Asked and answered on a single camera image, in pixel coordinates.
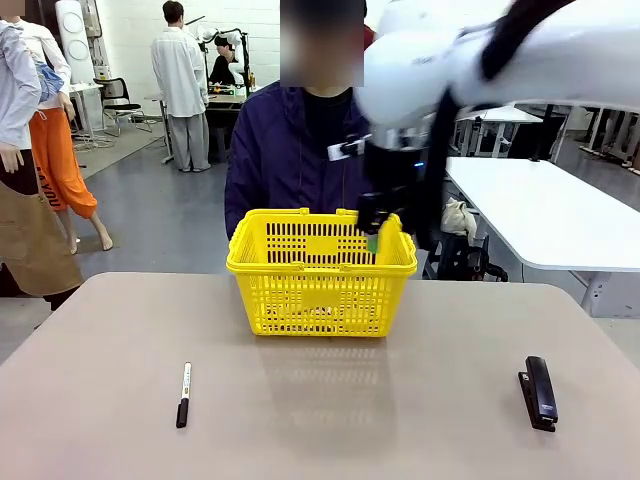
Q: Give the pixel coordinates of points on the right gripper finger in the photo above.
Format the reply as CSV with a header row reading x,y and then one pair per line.
x,y
375,212
407,210

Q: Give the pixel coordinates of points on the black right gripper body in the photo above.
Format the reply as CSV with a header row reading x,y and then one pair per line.
x,y
392,167

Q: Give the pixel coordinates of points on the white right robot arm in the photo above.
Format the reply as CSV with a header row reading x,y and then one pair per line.
x,y
550,55

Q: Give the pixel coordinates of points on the yellow plastic shopping basket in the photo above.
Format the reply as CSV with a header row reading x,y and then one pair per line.
x,y
350,300

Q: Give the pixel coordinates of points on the person in purple jacket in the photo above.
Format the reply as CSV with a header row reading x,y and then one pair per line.
x,y
280,150

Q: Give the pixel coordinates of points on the seated person in black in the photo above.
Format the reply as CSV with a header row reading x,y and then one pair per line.
x,y
222,62

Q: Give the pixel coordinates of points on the beige cloth bag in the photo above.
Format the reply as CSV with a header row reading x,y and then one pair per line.
x,y
457,217

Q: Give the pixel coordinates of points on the black stool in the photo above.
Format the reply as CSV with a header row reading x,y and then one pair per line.
x,y
455,255

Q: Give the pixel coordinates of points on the white background desk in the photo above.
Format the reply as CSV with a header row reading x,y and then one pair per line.
x,y
505,117

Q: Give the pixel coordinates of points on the large white table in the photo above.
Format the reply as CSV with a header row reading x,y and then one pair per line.
x,y
550,210

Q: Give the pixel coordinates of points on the black tripod stand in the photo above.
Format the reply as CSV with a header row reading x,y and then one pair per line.
x,y
542,130

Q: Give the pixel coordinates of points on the dark background workbench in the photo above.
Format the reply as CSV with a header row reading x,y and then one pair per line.
x,y
225,110

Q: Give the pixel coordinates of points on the black stapler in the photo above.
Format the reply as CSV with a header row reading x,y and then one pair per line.
x,y
540,395

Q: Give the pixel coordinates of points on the man in white shirt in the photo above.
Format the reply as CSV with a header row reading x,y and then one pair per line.
x,y
180,75

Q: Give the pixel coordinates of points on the white marker black cap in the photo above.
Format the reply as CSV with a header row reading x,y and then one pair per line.
x,y
183,400

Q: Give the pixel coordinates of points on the black office chair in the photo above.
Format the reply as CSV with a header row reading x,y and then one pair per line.
x,y
117,97

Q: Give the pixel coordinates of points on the white standing air unit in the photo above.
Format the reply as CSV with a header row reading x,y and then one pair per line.
x,y
75,35

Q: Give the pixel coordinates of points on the mannequin with brown apron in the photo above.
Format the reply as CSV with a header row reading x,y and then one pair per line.
x,y
30,240

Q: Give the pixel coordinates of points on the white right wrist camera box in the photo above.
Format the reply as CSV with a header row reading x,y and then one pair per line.
x,y
345,148

